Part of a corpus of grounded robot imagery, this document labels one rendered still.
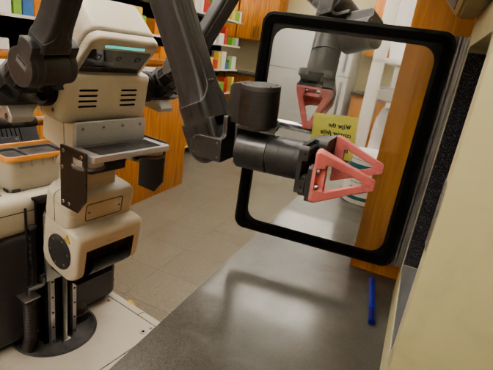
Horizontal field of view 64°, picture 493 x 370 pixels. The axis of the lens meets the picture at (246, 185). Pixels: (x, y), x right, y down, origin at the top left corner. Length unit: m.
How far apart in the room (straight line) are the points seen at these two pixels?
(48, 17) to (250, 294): 0.60
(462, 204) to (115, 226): 0.97
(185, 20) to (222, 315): 0.44
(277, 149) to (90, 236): 0.72
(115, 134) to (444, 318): 0.89
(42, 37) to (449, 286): 0.76
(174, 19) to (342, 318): 0.52
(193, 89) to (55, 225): 0.71
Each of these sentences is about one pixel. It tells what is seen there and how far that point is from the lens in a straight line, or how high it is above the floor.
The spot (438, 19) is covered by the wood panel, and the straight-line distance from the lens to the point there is 0.77.
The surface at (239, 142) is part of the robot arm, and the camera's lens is 0.58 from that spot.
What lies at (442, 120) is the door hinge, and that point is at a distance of 0.71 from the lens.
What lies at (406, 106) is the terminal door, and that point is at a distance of 0.70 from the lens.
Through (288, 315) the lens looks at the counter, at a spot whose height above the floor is 0.94.
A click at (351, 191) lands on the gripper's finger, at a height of 1.18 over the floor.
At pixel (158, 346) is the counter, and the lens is 0.58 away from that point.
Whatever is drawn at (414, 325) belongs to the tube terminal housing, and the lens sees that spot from 0.46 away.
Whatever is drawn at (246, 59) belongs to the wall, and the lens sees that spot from 6.51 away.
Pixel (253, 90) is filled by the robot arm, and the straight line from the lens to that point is 0.55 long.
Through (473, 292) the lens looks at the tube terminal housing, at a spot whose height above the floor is 1.14.
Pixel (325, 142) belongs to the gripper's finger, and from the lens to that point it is 0.56.
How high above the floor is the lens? 1.33
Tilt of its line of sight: 19 degrees down
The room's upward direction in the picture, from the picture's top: 8 degrees clockwise
